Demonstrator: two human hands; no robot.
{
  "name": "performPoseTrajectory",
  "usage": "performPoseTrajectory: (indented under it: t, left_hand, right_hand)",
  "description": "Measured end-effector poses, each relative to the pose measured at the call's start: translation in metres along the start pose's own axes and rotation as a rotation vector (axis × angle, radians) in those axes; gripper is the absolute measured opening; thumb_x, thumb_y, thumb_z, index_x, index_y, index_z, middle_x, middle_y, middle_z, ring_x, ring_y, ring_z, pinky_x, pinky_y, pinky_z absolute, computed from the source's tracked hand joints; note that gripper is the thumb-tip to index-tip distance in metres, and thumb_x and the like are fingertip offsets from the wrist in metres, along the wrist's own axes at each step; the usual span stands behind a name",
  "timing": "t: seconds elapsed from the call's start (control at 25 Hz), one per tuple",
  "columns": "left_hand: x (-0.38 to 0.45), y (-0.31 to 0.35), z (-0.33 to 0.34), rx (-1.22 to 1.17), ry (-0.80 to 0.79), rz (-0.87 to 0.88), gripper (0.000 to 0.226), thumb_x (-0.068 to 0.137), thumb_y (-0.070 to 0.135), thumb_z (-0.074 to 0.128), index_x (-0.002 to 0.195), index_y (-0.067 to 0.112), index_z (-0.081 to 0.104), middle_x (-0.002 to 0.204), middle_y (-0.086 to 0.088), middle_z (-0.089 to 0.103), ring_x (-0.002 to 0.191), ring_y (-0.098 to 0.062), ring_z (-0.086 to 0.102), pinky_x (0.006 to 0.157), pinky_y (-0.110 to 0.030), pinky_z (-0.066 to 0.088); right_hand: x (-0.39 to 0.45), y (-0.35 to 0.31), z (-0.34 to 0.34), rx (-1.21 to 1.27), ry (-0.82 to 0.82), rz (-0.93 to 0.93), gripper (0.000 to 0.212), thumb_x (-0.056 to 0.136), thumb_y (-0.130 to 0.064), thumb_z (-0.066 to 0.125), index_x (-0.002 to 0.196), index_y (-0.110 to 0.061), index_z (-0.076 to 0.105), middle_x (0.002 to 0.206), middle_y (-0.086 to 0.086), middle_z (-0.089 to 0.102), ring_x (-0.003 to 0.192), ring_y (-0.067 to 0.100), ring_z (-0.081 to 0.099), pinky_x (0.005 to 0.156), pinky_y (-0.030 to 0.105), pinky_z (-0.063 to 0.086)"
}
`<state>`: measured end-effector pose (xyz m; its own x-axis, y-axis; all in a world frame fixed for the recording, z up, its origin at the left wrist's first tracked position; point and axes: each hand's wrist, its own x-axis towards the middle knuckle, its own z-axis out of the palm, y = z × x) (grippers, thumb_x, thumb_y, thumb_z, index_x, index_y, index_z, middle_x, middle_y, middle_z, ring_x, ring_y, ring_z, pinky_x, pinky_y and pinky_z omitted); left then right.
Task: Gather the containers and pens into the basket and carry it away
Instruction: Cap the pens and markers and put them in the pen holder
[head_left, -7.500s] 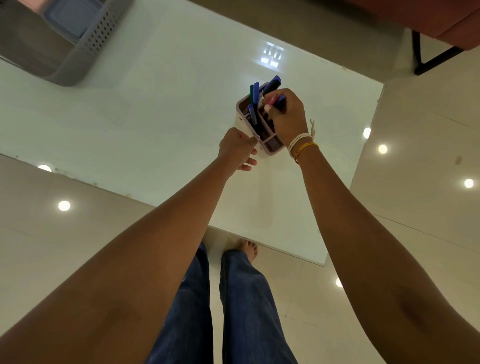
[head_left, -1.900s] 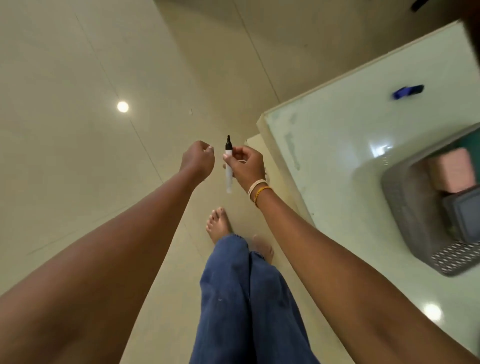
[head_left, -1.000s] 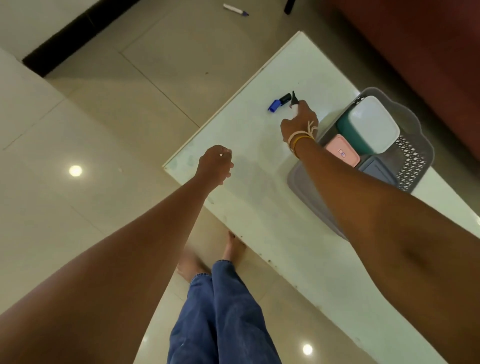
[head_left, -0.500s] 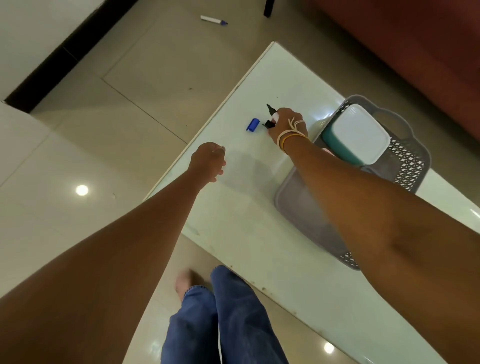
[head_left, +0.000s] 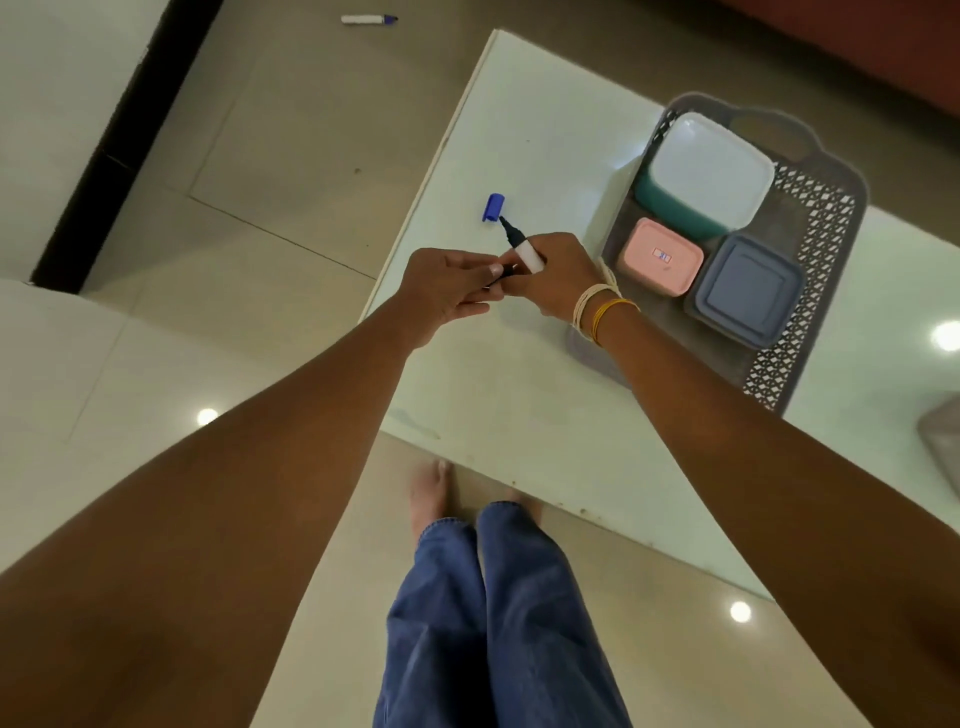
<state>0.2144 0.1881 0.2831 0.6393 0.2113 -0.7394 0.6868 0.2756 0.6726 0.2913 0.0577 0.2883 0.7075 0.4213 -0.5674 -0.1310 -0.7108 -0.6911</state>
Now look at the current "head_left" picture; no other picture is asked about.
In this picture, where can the person's left hand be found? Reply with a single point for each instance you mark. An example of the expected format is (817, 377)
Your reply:
(433, 289)

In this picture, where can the person's right hand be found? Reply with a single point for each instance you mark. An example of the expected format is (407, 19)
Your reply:
(561, 274)

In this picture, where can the person's left thumb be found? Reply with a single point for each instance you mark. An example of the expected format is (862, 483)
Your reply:
(476, 265)

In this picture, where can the person's right fingers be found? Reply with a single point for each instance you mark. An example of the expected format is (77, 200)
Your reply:
(529, 259)

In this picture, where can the white marker with black tip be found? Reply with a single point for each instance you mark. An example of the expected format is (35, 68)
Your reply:
(527, 253)

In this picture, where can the person's right forearm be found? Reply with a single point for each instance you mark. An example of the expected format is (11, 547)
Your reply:
(787, 495)

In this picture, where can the person's left forearm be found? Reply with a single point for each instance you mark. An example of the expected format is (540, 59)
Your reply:
(225, 510)

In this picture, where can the blue marker cap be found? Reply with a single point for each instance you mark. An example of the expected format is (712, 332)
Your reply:
(493, 207)

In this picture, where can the orange bangle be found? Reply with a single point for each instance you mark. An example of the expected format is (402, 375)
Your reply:
(604, 313)

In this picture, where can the small pink lidded container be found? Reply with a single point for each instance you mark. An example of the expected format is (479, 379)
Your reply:
(660, 256)

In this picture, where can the teal container with white lid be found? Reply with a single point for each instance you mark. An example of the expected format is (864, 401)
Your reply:
(709, 169)

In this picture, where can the blue-grey square lidded container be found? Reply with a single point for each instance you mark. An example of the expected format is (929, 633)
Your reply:
(746, 292)

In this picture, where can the person's left foot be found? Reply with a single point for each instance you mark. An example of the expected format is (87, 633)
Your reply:
(429, 491)

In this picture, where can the person's foot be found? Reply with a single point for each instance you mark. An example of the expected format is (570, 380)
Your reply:
(429, 491)
(529, 506)

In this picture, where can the person's right foot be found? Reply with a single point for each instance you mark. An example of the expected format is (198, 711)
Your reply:
(529, 506)

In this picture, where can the white marker with blue cap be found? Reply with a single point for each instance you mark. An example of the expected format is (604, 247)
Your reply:
(364, 19)

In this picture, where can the grey perforated plastic basket tray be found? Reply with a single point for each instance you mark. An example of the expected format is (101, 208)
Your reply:
(821, 225)

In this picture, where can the person's blue jeans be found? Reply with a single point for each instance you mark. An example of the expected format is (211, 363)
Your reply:
(517, 622)

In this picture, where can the black floor strip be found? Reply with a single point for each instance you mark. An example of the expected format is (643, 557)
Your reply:
(112, 150)

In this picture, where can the reddish brown furniture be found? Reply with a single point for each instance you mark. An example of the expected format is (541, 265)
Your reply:
(885, 37)

